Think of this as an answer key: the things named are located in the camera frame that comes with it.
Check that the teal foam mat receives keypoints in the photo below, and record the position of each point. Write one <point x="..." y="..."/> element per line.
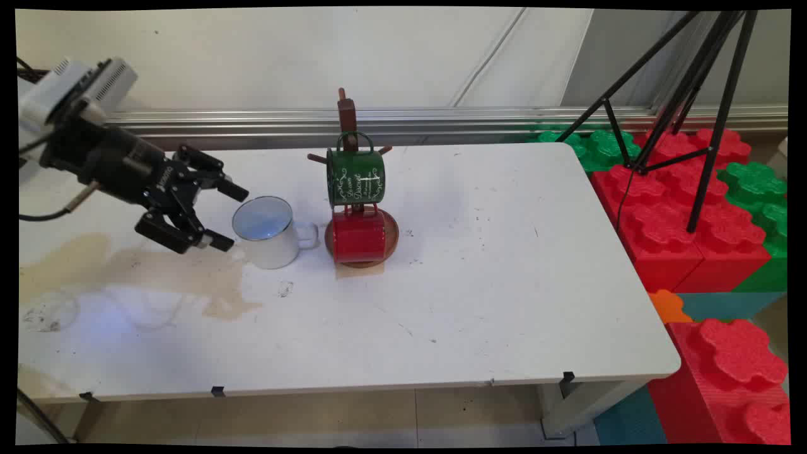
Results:
<point x="630" y="419"/>
<point x="725" y="304"/>

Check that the white table leg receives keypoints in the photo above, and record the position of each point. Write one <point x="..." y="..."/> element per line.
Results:
<point x="586" y="403"/>

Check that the black tripod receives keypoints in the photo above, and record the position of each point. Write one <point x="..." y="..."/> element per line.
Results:
<point x="706" y="126"/>

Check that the wooden mug tree stand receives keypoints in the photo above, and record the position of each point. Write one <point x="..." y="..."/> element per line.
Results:
<point x="347" y="120"/>

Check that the large red foam block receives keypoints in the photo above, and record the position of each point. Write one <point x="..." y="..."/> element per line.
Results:
<point x="725" y="378"/>

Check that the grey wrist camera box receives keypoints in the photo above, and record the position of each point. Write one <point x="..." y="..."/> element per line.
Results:
<point x="110" y="85"/>

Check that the black table clip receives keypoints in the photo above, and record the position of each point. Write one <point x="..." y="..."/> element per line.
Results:
<point x="568" y="377"/>
<point x="88" y="396"/>
<point x="218" y="391"/>

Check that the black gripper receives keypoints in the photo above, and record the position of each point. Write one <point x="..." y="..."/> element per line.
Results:
<point x="120" y="162"/>

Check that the red enamel mug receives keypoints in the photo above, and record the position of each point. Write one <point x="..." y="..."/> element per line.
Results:
<point x="358" y="236"/>

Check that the aluminium rail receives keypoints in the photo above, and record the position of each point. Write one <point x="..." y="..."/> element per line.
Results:
<point x="441" y="118"/>

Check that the green enamel mug white print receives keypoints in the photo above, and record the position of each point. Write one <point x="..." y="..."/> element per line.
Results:
<point x="355" y="176"/>

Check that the green foam block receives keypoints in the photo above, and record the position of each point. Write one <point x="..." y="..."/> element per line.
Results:
<point x="756" y="186"/>
<point x="605" y="148"/>

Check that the orange foam piece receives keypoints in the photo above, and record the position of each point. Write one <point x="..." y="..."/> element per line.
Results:
<point x="667" y="306"/>

